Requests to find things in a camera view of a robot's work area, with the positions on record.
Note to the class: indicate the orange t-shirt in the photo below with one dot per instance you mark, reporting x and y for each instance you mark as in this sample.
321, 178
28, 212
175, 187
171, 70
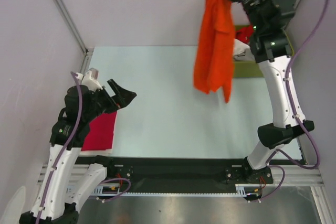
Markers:
214, 67

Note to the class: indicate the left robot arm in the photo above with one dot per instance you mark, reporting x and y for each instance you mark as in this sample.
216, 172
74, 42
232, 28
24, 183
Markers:
83, 104

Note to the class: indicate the aluminium frame rail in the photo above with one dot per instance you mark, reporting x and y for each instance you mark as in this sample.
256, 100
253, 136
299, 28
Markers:
294, 176

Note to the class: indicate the folded magenta t-shirt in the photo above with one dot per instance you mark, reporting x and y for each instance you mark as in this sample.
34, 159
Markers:
100, 137

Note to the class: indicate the left aluminium corner post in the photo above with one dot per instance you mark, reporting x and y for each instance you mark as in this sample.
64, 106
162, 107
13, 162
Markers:
71, 25

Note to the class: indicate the red t-shirt in bin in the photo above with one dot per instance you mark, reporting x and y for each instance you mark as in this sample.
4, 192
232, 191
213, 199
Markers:
244, 33

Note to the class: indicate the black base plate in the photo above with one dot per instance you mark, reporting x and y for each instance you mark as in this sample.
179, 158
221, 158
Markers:
185, 175

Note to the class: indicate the white t-shirt in bin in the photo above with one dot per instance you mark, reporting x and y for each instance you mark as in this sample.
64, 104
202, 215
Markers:
242, 51

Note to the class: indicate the olive green plastic bin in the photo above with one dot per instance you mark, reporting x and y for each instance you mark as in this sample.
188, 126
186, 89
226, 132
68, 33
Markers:
249, 70

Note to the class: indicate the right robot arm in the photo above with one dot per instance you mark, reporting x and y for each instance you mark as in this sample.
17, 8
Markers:
288, 122

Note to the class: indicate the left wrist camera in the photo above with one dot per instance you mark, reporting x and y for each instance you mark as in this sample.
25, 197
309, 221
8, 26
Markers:
90, 79

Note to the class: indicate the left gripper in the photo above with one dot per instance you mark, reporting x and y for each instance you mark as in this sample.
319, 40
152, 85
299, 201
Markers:
124, 97

